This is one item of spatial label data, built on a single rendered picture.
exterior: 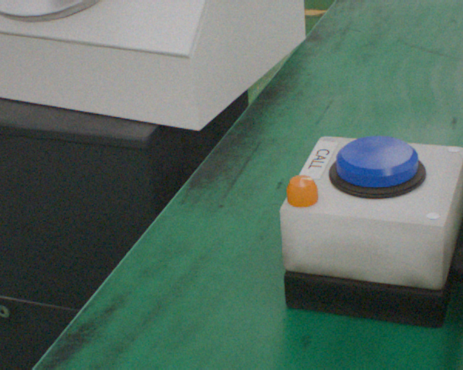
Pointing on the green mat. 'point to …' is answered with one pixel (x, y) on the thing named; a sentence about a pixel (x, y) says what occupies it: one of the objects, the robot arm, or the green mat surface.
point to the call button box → (380, 240)
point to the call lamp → (302, 191)
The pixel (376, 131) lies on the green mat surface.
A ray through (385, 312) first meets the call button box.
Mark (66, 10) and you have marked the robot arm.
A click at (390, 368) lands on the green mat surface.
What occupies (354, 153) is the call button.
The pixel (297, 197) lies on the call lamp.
